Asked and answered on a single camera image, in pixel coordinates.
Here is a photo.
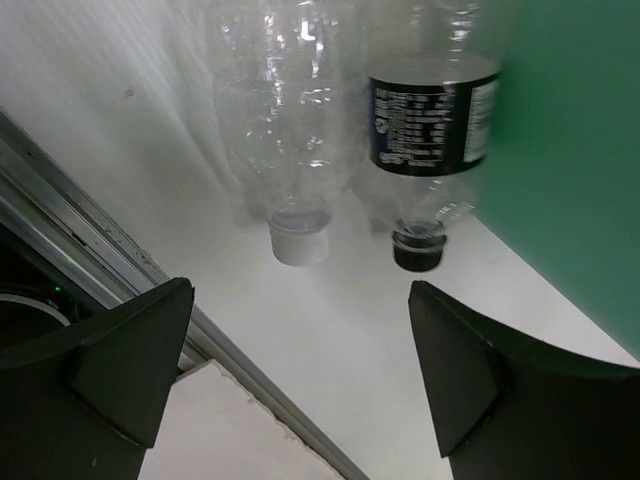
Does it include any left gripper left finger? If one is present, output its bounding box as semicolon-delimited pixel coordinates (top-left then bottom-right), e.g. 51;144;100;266
1;278;194;479

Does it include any black cap black label bottle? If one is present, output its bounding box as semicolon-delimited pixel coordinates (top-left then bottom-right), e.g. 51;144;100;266
353;1;522;272

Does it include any clear white cap bottle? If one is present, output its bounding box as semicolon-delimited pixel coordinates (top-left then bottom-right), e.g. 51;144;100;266
206;1;369;267

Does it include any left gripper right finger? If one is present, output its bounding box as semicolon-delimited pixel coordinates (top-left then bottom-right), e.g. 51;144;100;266
409;281;639;480

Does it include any aluminium table edge rail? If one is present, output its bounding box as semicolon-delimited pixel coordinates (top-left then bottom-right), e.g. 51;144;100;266
1;116;363;479

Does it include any green plastic bin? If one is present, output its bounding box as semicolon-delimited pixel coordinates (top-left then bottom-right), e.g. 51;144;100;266
479;1;639;353

